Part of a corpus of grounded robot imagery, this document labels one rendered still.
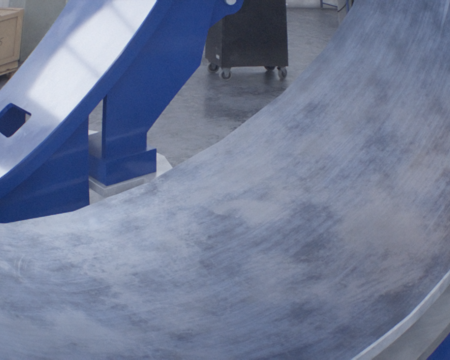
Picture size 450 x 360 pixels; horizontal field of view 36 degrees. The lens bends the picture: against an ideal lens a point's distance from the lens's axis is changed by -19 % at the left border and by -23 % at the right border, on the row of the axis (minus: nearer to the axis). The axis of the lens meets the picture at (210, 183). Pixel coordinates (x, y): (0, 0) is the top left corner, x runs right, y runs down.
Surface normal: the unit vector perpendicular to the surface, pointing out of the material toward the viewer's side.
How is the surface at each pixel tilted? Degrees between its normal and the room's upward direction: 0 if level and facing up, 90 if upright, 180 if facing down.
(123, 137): 90
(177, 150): 0
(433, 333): 15
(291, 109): 25
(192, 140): 0
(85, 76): 41
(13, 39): 90
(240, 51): 90
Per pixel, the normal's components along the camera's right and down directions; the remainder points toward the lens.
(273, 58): 0.33, 0.36
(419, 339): -0.18, -0.84
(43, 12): 0.64, 0.29
